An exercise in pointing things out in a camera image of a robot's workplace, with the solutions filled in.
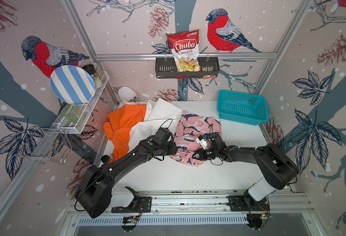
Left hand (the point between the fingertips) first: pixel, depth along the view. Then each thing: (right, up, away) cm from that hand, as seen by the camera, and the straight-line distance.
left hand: (177, 147), depth 82 cm
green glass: (-51, +20, -14) cm, 56 cm away
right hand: (+9, -7, +5) cm, 13 cm away
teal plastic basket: (+57, +23, +35) cm, 71 cm away
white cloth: (-14, +19, +27) cm, 36 cm away
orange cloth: (-43, +12, +22) cm, 49 cm away
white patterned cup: (-39, +33, +30) cm, 59 cm away
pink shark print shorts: (+9, +9, +21) cm, 25 cm away
